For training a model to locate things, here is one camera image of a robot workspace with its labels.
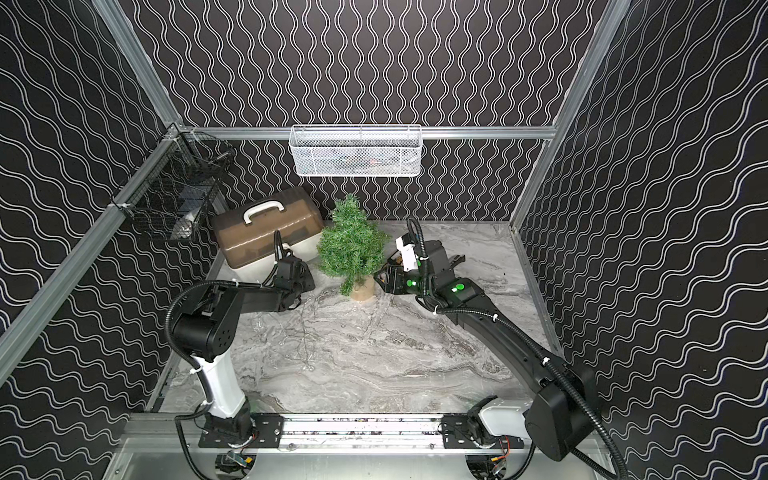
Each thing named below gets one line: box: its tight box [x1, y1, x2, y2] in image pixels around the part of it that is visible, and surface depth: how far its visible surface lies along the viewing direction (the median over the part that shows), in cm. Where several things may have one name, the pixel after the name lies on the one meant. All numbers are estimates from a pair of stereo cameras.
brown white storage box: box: [212, 187, 324, 283], surface depth 96 cm
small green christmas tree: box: [316, 193, 391, 301], surface depth 81 cm
